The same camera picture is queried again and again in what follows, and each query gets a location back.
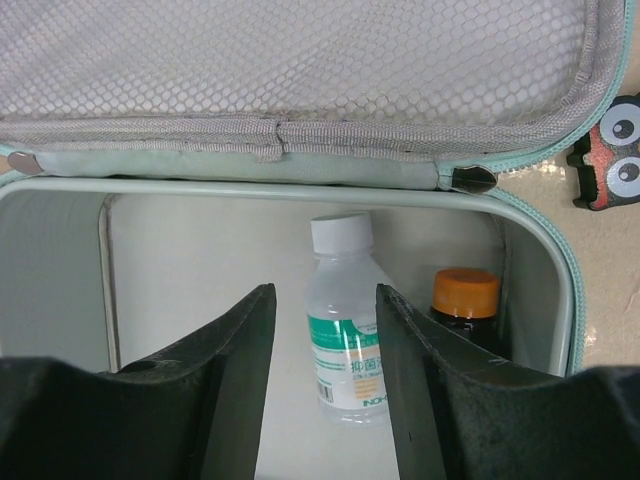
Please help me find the brown medicine bottle orange cap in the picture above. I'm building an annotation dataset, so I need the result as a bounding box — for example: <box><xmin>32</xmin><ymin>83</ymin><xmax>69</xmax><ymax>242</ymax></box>
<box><xmin>430</xmin><ymin>268</ymin><xmax>503</xmax><ymax>355</ymax></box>

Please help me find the clear bottle green label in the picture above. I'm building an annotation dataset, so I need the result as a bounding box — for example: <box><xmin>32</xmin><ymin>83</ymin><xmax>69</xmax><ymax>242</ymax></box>
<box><xmin>306</xmin><ymin>211</ymin><xmax>391</xmax><ymax>427</ymax></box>

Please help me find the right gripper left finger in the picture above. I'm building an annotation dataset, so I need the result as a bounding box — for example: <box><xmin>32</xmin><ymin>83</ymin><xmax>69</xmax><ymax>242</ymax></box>
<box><xmin>1</xmin><ymin>284</ymin><xmax>276</xmax><ymax>479</ymax></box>

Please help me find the red owl toy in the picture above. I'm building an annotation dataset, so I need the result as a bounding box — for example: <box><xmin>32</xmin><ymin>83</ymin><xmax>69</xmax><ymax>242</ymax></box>
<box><xmin>566</xmin><ymin>94</ymin><xmax>640</xmax><ymax>211</ymax></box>

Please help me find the mint green medicine case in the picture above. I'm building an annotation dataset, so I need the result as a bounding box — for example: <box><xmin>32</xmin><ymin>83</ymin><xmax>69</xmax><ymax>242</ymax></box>
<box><xmin>1</xmin><ymin>1</ymin><xmax>635</xmax><ymax>479</ymax></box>

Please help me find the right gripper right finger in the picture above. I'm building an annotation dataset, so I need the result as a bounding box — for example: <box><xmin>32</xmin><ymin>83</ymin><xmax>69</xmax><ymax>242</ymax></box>
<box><xmin>376</xmin><ymin>285</ymin><xmax>639</xmax><ymax>479</ymax></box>

